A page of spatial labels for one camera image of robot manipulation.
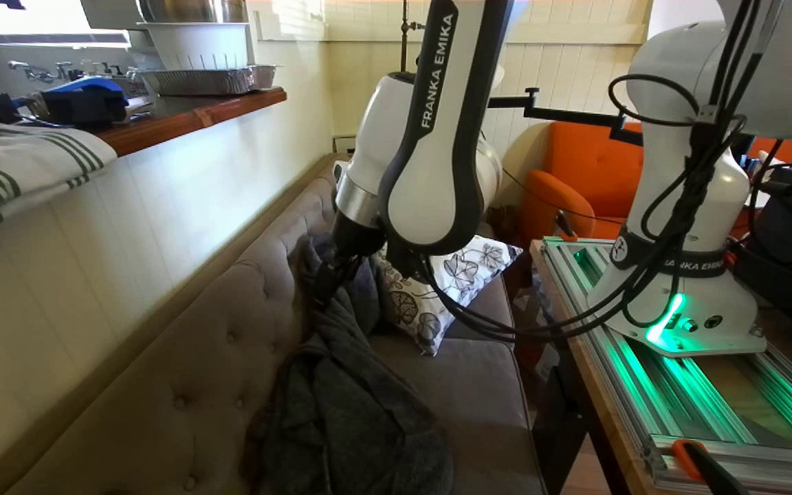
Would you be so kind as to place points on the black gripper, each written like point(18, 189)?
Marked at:
point(350, 245)

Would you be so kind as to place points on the dark grey knitted blanket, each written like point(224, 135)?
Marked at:
point(341, 421)

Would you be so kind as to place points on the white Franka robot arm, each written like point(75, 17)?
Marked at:
point(689, 94)

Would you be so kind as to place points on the white floral patterned pillow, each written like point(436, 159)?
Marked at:
point(416, 310)

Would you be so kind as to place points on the foil baking tray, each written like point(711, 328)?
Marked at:
point(209, 80)

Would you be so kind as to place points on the beige tufted sofa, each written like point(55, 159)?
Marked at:
point(169, 413)

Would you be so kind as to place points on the orange armchair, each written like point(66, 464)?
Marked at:
point(581, 178)

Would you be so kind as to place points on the wooden counter ledge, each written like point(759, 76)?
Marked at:
point(178, 116)

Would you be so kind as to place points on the white container on counter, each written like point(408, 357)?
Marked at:
point(200, 46)

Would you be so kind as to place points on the blue cloth on counter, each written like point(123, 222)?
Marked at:
point(86, 102)

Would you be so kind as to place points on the green striped white towel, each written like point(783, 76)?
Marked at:
point(40, 163)

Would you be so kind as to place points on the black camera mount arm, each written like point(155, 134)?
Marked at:
point(570, 111)

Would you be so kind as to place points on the orange handled tool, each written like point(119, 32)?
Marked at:
point(701, 467)

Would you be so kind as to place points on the aluminium frame robot table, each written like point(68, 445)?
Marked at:
point(642, 404)

